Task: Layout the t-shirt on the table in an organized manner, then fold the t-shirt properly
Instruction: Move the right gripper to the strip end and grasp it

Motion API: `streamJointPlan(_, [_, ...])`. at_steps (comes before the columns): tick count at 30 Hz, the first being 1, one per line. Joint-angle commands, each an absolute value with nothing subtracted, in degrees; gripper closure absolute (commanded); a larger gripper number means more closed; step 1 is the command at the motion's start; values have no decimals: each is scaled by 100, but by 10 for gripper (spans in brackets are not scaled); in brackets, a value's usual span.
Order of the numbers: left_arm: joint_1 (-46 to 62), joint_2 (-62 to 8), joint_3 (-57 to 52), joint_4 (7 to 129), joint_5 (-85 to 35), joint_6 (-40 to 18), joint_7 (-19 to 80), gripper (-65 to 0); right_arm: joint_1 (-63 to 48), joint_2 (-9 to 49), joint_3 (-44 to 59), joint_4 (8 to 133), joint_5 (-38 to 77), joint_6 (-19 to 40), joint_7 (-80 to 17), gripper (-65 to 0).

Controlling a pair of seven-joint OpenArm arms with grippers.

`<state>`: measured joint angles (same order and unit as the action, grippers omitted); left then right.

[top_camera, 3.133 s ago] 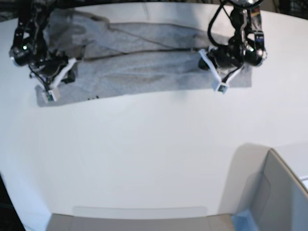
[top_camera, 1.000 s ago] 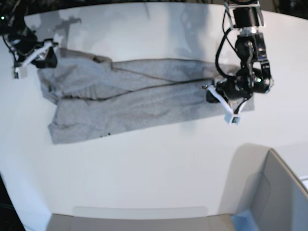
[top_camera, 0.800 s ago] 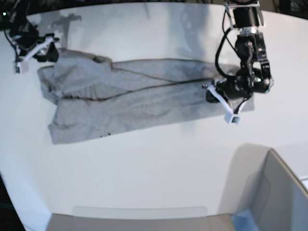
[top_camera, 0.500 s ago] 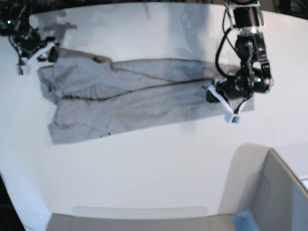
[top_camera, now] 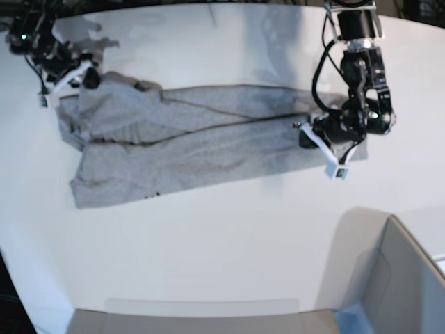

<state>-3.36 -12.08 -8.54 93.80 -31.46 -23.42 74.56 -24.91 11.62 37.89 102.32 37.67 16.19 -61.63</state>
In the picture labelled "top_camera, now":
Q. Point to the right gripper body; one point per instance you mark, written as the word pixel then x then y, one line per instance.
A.
pixel 60 67

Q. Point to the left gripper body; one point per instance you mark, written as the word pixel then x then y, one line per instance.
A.
pixel 337 140

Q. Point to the grey t-shirt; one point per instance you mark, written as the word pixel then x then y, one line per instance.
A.
pixel 139 141

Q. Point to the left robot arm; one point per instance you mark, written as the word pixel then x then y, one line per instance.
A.
pixel 357 25

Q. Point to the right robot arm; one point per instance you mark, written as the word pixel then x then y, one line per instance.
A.
pixel 31 31

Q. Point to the grey cardboard box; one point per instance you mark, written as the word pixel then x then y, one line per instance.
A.
pixel 374 260

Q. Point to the blue item in box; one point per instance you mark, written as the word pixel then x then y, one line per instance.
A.
pixel 351 320

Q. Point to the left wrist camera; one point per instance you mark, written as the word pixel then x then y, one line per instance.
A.
pixel 336 171

